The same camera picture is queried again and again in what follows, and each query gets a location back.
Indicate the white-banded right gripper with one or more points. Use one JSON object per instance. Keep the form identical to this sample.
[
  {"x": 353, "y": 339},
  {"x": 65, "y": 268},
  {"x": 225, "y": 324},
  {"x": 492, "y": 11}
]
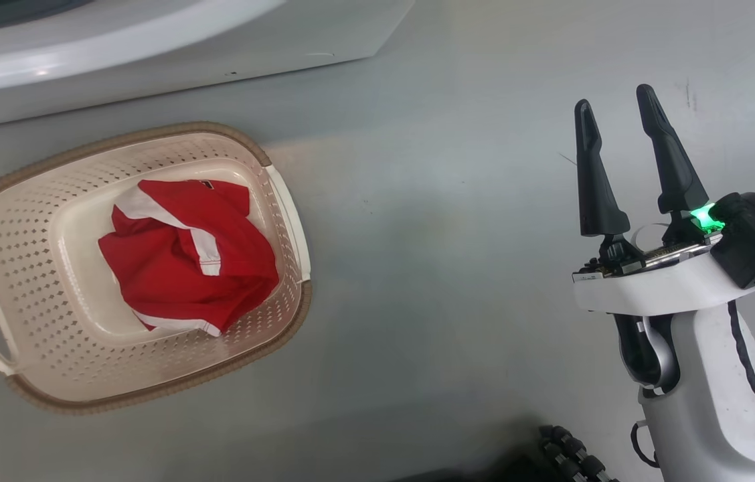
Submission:
[{"x": 658, "y": 288}]

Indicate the red and white garment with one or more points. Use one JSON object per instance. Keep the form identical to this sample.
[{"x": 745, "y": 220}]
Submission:
[{"x": 177, "y": 268}]

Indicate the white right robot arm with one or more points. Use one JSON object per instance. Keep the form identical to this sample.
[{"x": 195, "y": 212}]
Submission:
[{"x": 705, "y": 402}]

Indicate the white front-load washing machine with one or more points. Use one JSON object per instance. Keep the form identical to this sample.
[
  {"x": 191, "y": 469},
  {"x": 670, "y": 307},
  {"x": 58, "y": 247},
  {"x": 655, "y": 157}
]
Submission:
[{"x": 150, "y": 60}]

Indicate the cream perforated laundry basket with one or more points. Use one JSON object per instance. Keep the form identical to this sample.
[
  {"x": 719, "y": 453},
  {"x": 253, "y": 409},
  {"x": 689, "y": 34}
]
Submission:
[{"x": 36, "y": 268}]

